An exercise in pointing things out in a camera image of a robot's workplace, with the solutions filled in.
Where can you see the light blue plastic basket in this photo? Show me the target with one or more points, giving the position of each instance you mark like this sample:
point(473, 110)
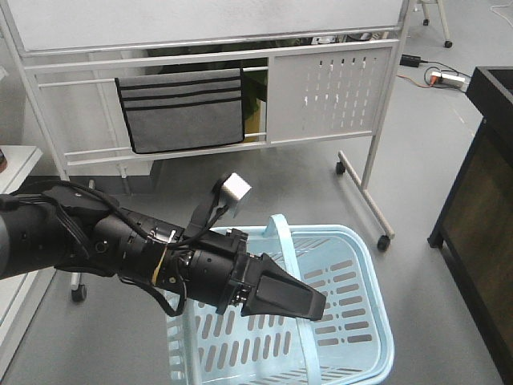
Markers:
point(334, 330)

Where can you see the grey fabric storage pouch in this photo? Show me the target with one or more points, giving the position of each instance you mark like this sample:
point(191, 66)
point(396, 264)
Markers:
point(182, 110)

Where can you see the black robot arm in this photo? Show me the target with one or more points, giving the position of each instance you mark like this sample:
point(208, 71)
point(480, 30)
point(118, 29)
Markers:
point(74, 228)

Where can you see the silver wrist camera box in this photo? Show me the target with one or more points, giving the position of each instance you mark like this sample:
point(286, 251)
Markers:
point(234, 191)

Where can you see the dark wooden cabinet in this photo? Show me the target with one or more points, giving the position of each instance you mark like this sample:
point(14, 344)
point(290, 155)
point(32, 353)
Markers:
point(474, 228)

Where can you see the white rolling whiteboard stand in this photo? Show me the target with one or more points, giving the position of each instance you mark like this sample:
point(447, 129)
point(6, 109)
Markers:
point(311, 70)

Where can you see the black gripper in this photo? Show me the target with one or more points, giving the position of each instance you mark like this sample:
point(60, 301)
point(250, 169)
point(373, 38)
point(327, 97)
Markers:
point(218, 270)

